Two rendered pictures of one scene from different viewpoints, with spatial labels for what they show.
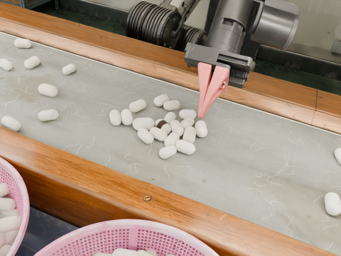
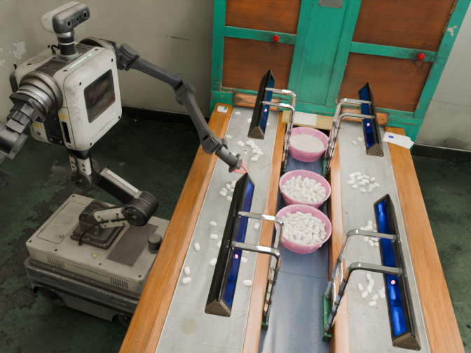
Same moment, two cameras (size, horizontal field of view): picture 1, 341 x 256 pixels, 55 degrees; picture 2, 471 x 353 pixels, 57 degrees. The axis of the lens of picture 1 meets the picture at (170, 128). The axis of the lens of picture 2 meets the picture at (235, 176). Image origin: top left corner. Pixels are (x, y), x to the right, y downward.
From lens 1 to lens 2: 211 cm
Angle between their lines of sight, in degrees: 74
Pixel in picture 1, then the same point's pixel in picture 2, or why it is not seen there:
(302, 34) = not seen: outside the picture
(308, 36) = not seen: outside the picture
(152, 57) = (193, 197)
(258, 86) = (203, 167)
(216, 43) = (235, 159)
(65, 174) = (273, 204)
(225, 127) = (228, 178)
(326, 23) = not seen: outside the picture
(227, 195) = (259, 178)
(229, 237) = (276, 174)
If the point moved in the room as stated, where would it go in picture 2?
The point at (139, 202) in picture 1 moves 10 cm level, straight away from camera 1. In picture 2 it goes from (275, 189) to (256, 191)
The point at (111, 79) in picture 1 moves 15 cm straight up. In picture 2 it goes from (211, 211) to (212, 188)
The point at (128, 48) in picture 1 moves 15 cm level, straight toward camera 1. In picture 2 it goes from (188, 206) to (219, 201)
